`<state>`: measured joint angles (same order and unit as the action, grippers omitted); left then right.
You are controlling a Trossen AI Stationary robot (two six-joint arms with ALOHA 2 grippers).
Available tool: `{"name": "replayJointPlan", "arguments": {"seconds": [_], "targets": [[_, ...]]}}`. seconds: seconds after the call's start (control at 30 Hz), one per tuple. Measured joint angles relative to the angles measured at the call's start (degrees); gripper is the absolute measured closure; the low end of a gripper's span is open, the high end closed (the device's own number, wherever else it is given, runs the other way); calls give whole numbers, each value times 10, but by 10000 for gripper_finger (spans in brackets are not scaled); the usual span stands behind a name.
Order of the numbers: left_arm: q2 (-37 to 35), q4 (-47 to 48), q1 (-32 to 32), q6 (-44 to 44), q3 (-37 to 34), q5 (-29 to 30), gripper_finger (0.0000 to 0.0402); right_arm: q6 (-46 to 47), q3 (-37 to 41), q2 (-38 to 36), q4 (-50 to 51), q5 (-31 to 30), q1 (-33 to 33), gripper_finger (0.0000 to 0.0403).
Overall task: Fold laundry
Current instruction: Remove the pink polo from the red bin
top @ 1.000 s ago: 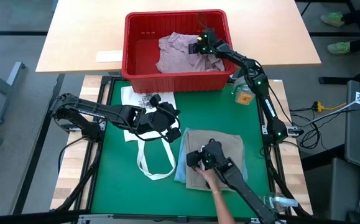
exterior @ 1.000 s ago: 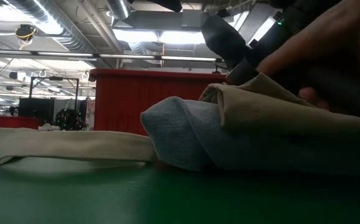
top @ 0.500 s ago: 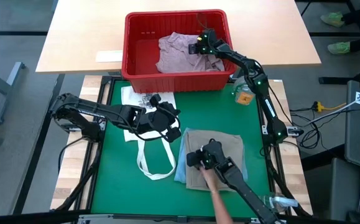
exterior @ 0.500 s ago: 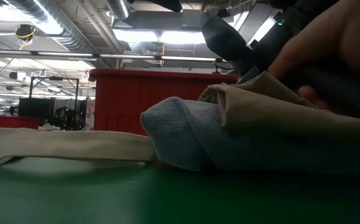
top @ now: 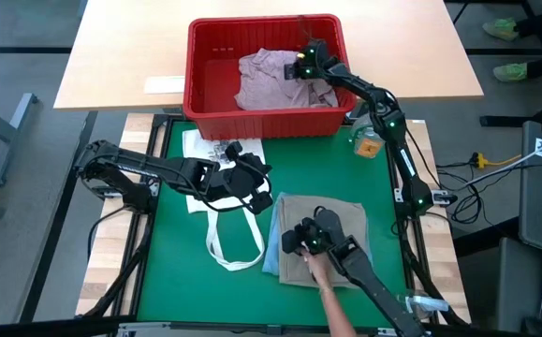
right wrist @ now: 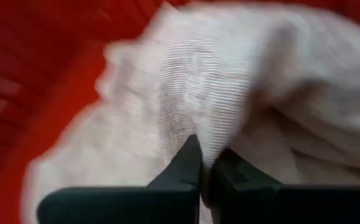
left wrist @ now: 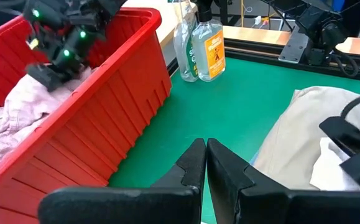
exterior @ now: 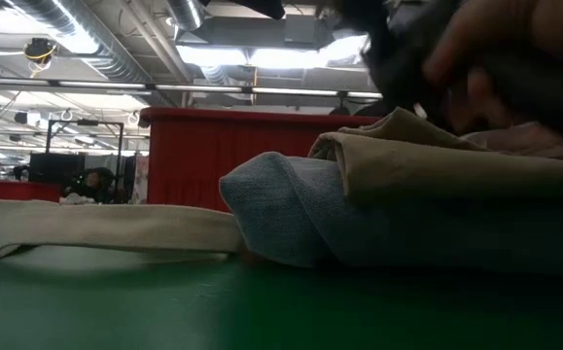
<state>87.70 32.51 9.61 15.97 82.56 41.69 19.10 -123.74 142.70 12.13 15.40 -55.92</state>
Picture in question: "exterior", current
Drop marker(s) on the grey ceiling box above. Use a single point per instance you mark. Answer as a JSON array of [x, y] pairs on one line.
[[300, 29]]

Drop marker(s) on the white garment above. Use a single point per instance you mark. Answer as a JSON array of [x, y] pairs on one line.
[[529, 141]]

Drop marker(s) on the light blue denim jeans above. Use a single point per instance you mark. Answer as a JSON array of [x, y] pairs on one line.
[[310, 219]]

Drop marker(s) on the green table mat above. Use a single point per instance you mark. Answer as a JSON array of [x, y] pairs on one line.
[[213, 311]]

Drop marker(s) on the black metal stand frame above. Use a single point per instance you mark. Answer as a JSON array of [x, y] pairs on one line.
[[86, 122]]

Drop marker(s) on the black monitor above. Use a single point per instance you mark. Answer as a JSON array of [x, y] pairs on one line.
[[55, 167]]

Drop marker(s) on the person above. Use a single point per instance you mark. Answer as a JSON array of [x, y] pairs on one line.
[[91, 182]]

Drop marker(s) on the white printed tote bag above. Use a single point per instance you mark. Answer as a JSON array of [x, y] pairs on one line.
[[116, 226]]

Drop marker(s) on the long LED light bar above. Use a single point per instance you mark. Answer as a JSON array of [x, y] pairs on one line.
[[198, 88]]

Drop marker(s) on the beige garment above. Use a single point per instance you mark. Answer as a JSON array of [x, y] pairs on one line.
[[456, 170]]

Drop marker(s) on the round silver ventilation duct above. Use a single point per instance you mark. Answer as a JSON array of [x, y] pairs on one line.
[[184, 14]]

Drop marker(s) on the low red bin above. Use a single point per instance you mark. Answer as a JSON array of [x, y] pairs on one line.
[[18, 190]]

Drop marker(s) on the pink garment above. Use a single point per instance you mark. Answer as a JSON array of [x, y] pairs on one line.
[[480, 29]]

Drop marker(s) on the yellow black ceiling device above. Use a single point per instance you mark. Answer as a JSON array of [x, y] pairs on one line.
[[40, 50]]

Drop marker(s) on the red plastic laundry basket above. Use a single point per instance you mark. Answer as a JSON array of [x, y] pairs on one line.
[[203, 155]]

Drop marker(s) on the long corrugated silver duct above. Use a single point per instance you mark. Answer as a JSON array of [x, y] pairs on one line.
[[106, 58]]

